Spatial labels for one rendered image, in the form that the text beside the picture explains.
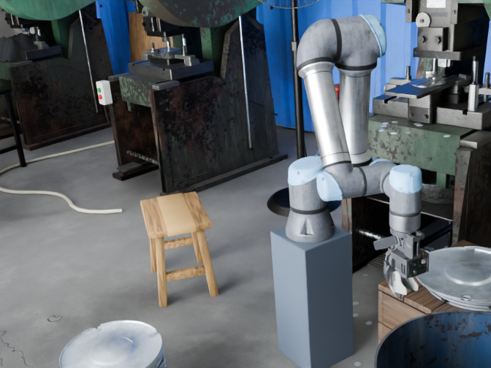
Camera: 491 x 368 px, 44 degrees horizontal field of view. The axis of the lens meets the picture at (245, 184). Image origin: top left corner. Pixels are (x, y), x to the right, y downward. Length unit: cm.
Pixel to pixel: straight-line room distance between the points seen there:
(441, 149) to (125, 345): 123
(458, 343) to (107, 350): 96
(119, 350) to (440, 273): 93
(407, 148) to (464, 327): 93
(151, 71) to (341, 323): 204
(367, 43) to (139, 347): 106
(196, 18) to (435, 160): 149
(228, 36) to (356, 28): 198
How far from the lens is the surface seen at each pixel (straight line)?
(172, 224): 231
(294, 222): 183
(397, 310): 180
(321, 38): 162
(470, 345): 153
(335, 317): 197
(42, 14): 463
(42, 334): 245
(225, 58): 357
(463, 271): 180
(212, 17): 321
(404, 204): 149
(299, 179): 176
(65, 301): 262
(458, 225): 219
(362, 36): 165
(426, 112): 226
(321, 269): 185
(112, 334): 191
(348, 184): 152
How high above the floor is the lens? 128
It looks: 21 degrees down
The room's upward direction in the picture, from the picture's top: 5 degrees counter-clockwise
